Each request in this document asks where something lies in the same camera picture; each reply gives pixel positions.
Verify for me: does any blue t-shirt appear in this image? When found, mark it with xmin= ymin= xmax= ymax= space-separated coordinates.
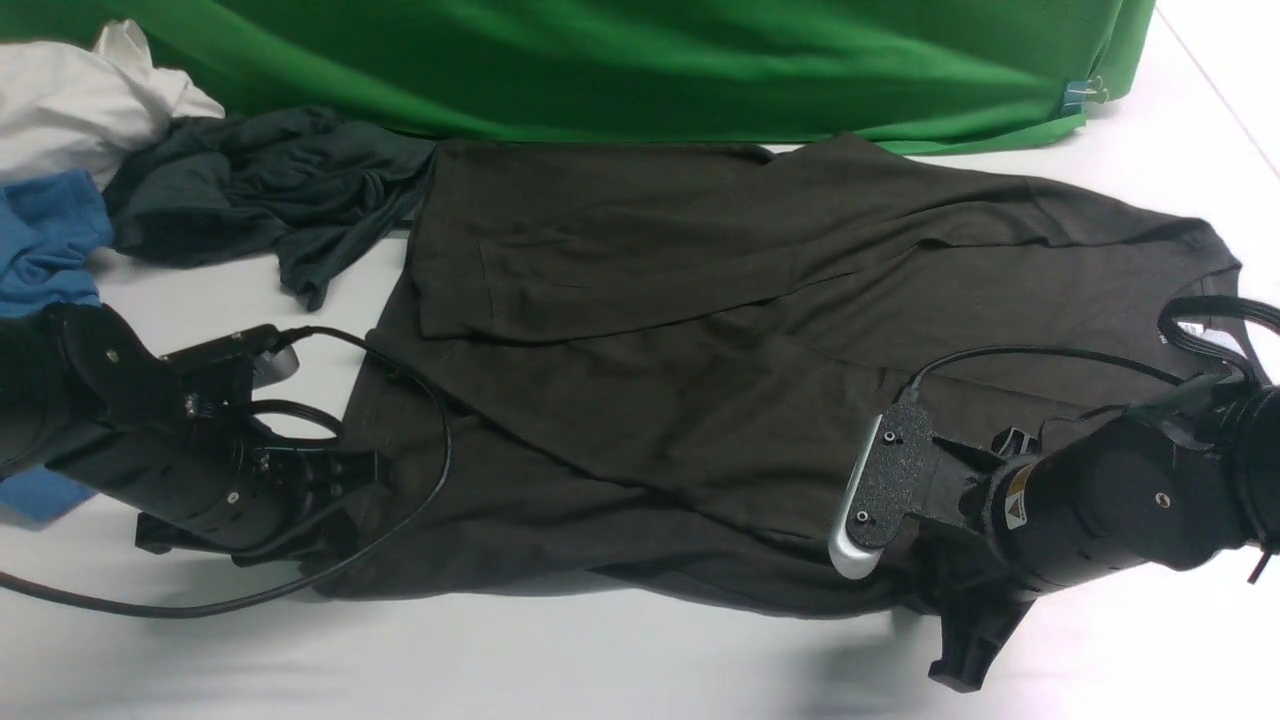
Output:
xmin=1 ymin=170 xmax=114 ymax=527

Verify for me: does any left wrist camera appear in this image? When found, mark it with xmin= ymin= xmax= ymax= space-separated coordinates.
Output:
xmin=160 ymin=325 xmax=300 ymax=404

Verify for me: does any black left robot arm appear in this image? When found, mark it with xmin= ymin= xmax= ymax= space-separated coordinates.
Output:
xmin=1 ymin=304 xmax=390 ymax=568

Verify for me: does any blue binder clip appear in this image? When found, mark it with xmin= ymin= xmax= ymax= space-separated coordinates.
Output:
xmin=1059 ymin=76 xmax=1110 ymax=117

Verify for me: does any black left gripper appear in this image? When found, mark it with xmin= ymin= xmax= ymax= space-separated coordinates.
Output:
xmin=134 ymin=450 xmax=392 ymax=566

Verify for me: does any black right camera cable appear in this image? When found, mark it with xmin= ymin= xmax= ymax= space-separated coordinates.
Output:
xmin=900 ymin=296 xmax=1280 ymax=411

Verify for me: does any dark gray long-sleeve shirt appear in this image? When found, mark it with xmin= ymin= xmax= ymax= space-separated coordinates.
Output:
xmin=320 ymin=135 xmax=1242 ymax=618

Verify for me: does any white crumpled shirt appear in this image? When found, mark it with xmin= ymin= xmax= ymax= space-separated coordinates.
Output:
xmin=1 ymin=19 xmax=225 ymax=188

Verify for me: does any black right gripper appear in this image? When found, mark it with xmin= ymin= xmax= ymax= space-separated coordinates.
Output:
xmin=915 ymin=430 xmax=1041 ymax=693

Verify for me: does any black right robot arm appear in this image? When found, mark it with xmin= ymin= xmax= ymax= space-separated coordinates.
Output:
xmin=928 ymin=377 xmax=1277 ymax=693

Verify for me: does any black camera cable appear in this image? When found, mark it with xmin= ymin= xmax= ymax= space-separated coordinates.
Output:
xmin=900 ymin=296 xmax=1280 ymax=411
xmin=0 ymin=325 xmax=453 ymax=619

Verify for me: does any black left camera cable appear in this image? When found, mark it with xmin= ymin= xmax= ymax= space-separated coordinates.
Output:
xmin=0 ymin=325 xmax=453 ymax=619

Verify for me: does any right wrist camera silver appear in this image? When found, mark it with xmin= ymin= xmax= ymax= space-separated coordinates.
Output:
xmin=827 ymin=404 xmax=933 ymax=580

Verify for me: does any green backdrop cloth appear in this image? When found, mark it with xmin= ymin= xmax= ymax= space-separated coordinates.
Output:
xmin=1 ymin=1 xmax=1155 ymax=156

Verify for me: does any dark teal crumpled shirt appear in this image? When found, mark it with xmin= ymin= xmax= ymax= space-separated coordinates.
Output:
xmin=102 ymin=106 xmax=436 ymax=311

